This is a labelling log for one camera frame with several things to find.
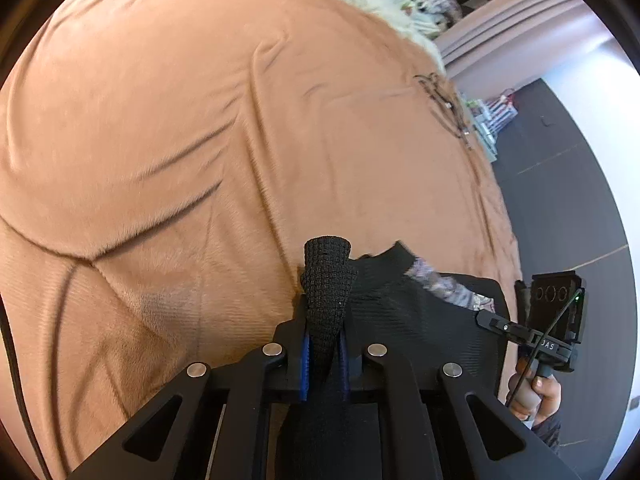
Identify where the brown blanket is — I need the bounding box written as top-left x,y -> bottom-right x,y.
0,0 -> 523,480

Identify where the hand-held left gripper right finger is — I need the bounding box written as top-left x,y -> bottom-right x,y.
338,332 -> 582,480

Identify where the white striped rack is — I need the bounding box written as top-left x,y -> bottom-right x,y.
487,89 -> 521,133

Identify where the thin black cable tangle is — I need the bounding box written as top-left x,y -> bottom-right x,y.
414,72 -> 473,148

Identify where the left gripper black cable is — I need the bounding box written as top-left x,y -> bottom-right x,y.
0,295 -> 53,480

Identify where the white nightstand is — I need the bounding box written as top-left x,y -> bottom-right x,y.
462,92 -> 501,163

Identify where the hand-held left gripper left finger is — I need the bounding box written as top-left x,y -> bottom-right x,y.
65,294 -> 313,480

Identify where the narrow pink curtain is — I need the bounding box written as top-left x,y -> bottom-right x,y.
432,0 -> 616,93

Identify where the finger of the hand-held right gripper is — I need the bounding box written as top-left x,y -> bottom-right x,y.
474,309 -> 543,348

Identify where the person's right forearm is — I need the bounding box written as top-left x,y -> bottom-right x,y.
527,410 -> 563,448

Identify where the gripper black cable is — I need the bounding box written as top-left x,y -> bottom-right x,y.
504,287 -> 585,408
0,295 -> 53,480

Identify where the black T-shirt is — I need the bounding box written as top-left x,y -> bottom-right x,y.
277,235 -> 507,480

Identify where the person's right hand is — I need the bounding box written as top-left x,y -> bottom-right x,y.
507,372 -> 563,423

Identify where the cream duvet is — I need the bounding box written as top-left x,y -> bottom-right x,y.
300,0 -> 448,71

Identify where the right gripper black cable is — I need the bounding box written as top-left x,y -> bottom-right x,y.
504,287 -> 585,408

